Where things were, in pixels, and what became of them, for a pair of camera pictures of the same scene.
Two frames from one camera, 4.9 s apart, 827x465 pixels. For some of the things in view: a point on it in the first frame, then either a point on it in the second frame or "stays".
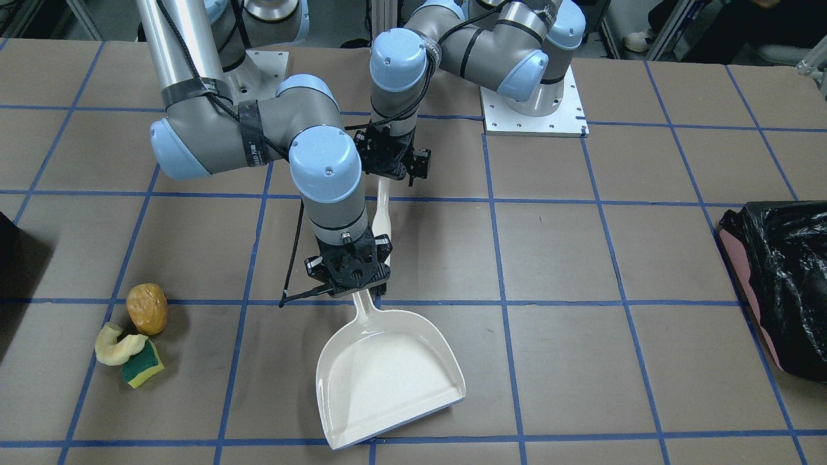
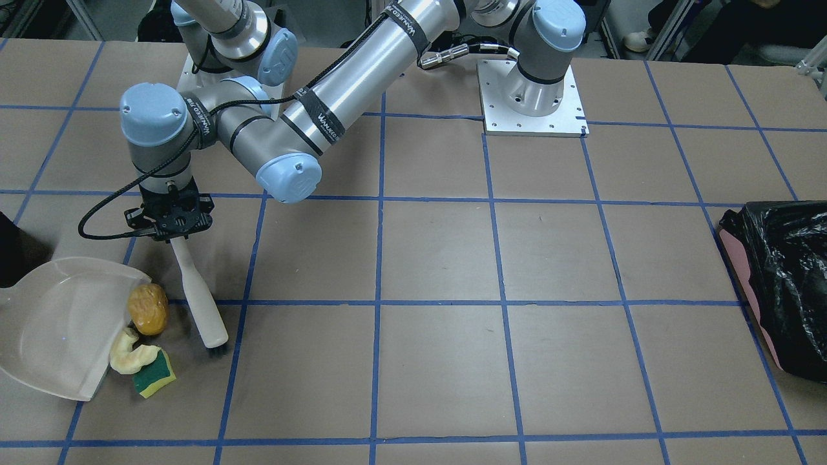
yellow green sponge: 141,366 -> 154,376
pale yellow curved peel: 110,352 -> 126,360
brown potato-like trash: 148,308 stays
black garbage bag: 780,248 stays
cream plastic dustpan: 383,370 -> 58,326
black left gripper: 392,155 -> 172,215
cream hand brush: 382,227 -> 214,332
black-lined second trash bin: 19,280 stays
